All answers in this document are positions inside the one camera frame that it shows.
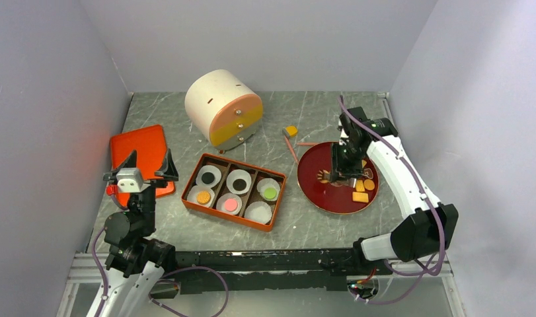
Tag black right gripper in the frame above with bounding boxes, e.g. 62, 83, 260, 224
330, 141, 365, 185

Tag orange tin lid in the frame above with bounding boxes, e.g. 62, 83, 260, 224
103, 125, 175, 211

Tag orange round cookie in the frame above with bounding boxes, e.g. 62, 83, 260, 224
196, 191, 211, 205
363, 179, 376, 191
317, 170, 330, 184

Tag orange round cookie front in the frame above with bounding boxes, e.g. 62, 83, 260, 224
196, 191, 211, 205

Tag green round cookie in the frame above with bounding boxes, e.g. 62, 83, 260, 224
263, 188, 278, 201

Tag pink round cookie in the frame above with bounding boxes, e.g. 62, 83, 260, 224
223, 198, 239, 213

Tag silver metal tongs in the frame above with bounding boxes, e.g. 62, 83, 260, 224
317, 170, 358, 188

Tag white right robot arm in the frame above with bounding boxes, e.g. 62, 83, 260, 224
325, 107, 459, 274

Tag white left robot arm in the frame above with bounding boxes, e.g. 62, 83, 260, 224
88, 150, 178, 316

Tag chocolate heart cookie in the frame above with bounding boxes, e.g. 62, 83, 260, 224
364, 168, 374, 180

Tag orange square cookie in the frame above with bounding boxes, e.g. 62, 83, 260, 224
355, 180, 365, 192

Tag red round plate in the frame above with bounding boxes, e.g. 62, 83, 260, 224
297, 142, 379, 215

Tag orange rectangular cookie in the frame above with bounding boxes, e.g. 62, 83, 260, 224
352, 192, 369, 203

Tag white paper cup front left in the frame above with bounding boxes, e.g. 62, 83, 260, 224
186, 185, 215, 207

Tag white paper cup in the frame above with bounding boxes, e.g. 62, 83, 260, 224
256, 178, 281, 201
196, 164, 221, 188
244, 201, 273, 225
215, 192, 243, 215
226, 169, 252, 195
186, 185, 215, 207

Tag yellow grey eraser block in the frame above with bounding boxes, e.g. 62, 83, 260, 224
282, 125, 298, 139

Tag white paper cup back left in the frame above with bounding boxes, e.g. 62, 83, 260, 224
196, 164, 221, 188

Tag white paper cup front middle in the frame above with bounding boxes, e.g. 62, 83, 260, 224
215, 192, 243, 215

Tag white paper cup back right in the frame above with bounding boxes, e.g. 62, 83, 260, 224
256, 178, 281, 201

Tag white paper cup back middle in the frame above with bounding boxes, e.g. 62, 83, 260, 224
226, 169, 252, 195

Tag white round drawer cabinet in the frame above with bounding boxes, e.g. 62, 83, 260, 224
184, 69, 264, 151

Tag orange cookie tin box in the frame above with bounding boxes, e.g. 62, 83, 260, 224
181, 153, 287, 232

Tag white paper cup front right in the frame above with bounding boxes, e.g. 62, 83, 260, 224
244, 201, 273, 225

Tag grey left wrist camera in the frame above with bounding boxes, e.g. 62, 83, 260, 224
116, 168, 144, 194

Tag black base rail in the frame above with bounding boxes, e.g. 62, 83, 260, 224
162, 248, 392, 295

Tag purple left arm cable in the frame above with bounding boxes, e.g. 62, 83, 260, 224
91, 192, 229, 317

